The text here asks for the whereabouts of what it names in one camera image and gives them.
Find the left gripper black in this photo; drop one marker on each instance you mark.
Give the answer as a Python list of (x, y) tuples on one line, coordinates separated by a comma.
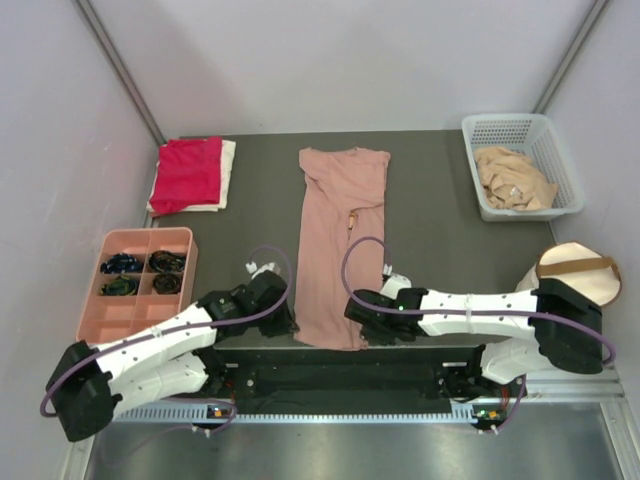
[(284, 325)]

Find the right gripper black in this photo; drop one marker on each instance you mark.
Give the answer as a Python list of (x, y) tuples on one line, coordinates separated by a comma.
[(371, 335)]

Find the pink printed t shirt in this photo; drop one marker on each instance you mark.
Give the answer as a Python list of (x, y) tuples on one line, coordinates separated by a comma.
[(343, 202)]

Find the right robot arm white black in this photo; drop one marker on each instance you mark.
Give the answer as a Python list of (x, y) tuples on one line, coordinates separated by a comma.
[(549, 326)]

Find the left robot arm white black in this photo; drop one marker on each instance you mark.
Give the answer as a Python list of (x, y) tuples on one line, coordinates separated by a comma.
[(92, 385)]

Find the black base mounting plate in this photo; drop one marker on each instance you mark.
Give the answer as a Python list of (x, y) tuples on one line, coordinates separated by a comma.
[(385, 381)]

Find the dark brown rolled sock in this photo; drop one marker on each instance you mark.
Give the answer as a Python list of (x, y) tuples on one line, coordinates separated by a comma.
[(167, 283)]

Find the black brown rolled sock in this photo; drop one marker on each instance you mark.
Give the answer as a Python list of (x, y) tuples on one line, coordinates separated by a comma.
[(166, 262)]

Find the pink compartment tray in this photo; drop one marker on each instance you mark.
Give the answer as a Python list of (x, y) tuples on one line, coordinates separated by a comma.
[(106, 319)]

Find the folded red t shirt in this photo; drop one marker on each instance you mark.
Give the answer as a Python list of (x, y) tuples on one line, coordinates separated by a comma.
[(188, 173)]

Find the folded cream t shirt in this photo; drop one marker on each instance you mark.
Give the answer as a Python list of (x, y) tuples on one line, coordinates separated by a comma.
[(227, 159)]

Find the dark green rolled sock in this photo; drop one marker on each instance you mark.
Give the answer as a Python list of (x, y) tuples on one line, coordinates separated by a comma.
[(120, 286)]

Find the dark blue rolled sock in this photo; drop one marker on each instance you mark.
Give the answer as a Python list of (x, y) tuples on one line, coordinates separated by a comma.
[(122, 263)]

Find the beige crumpled t shirt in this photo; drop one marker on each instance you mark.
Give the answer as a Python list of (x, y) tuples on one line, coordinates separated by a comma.
[(510, 181)]

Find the cream round fabric bag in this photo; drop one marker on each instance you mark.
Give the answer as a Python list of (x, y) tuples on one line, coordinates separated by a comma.
[(593, 275)]

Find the white perforated plastic basket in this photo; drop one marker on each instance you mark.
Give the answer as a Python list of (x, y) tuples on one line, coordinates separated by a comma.
[(535, 136)]

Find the aluminium rail frame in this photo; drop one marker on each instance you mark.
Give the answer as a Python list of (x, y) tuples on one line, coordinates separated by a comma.
[(567, 427)]

